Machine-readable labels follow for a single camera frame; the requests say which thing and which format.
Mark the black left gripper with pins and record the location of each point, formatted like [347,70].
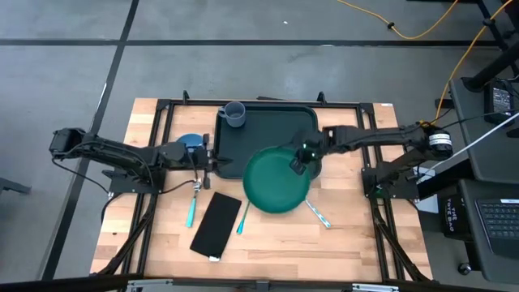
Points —
[198,157]

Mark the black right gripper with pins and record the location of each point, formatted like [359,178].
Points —
[314,146]

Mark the green plate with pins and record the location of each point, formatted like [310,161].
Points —
[271,182]

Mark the blue bowl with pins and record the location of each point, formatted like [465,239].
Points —
[190,141]

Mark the grey mug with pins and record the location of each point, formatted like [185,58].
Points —
[234,113]

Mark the black cloth napkin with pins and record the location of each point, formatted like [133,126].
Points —
[217,227]

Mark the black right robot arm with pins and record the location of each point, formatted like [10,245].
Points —
[385,136]

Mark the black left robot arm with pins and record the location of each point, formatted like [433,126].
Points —
[121,156]

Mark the dark green tray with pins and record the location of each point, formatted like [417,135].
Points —
[259,130]

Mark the black tote bag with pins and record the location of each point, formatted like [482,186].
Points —
[454,215]

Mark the black caster wheel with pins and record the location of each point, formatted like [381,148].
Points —
[464,268]

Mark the black crossbar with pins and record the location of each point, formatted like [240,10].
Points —
[61,284]

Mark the grey desk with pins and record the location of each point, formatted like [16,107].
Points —
[498,162]

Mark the grey metal foot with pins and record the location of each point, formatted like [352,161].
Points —
[12,186]

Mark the grey laptop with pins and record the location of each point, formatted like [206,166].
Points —
[500,221]

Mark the black power adapter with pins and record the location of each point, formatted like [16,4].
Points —
[499,101]

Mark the black stand leg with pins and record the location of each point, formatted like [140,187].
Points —
[492,65]

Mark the black aluminium table frame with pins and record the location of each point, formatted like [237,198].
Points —
[194,102]

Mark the silver bracket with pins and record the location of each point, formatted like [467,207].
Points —
[150,284]
[375,288]

